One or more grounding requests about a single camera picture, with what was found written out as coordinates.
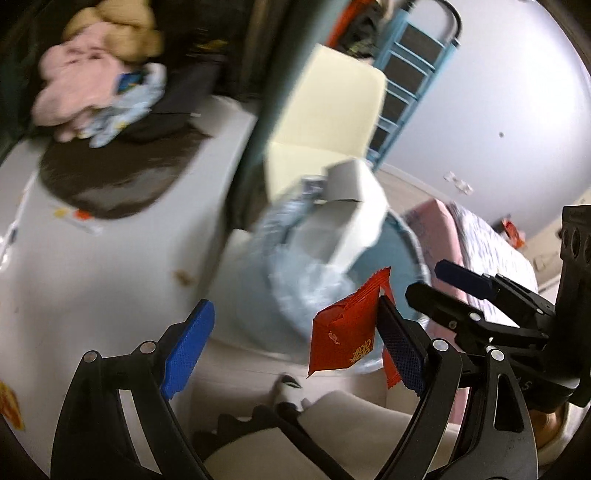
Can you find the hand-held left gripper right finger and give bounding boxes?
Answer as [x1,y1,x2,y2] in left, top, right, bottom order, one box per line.
[365,295,541,480]

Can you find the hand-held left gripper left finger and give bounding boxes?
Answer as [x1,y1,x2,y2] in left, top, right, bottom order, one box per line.
[51,299,215,480]

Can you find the cream chair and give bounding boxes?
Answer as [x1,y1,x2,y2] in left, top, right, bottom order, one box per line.
[264,44,389,197]

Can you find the red snack packet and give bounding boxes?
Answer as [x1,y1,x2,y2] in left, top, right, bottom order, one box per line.
[501,218,527,248]
[307,267,402,391]

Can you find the white wall socket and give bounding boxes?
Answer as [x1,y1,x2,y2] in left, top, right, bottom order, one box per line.
[444,171,475,193]

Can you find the light printed cloth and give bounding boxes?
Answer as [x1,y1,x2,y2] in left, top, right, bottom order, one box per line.
[76,62,167,148]

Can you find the blue ladder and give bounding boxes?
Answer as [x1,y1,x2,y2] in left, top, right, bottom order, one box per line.
[365,0,462,169]

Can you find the white black slipper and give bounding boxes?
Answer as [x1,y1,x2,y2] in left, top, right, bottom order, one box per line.
[271,374,311,412]

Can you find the orange printed snack wrapper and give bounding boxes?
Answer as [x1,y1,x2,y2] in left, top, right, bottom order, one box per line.
[0,381,26,432]

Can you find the tan plush toy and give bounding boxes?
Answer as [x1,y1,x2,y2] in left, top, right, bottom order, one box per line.
[64,0,163,61]

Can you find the bin with blue-white bag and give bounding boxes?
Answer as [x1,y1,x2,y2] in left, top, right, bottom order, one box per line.
[231,175,432,372]

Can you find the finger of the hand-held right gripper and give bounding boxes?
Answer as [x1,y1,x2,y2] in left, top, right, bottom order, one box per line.
[405,281,552,365]
[434,259,557,326]

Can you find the white cardboard carton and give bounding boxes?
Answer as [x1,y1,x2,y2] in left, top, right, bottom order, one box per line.
[295,158,389,274]

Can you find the camouflage hat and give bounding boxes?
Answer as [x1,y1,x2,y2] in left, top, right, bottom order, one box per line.
[39,124,212,221]

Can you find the black bag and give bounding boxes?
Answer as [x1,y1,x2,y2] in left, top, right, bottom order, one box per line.
[139,28,259,139]

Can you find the dark hanging clothes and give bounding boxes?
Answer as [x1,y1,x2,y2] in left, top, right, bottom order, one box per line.
[337,0,407,58]

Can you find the pink fleece cloth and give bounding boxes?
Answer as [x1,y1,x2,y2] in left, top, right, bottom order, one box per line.
[31,25,122,141]

